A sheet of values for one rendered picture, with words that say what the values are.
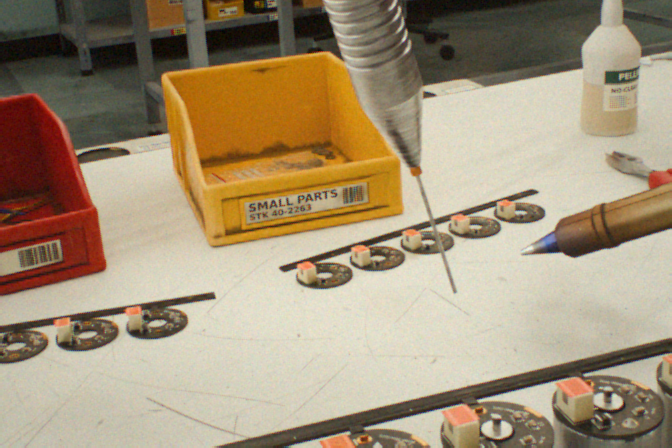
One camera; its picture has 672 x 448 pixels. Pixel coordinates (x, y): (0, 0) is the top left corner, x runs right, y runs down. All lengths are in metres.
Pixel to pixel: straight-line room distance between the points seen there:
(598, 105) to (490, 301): 0.22
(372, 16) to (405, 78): 0.01
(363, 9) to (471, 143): 0.47
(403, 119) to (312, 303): 0.27
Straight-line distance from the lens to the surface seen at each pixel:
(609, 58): 0.62
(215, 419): 0.37
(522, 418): 0.24
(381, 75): 0.16
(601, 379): 0.26
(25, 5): 4.64
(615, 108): 0.63
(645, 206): 0.19
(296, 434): 0.24
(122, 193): 0.58
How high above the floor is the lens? 0.94
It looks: 21 degrees down
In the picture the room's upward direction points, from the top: 4 degrees counter-clockwise
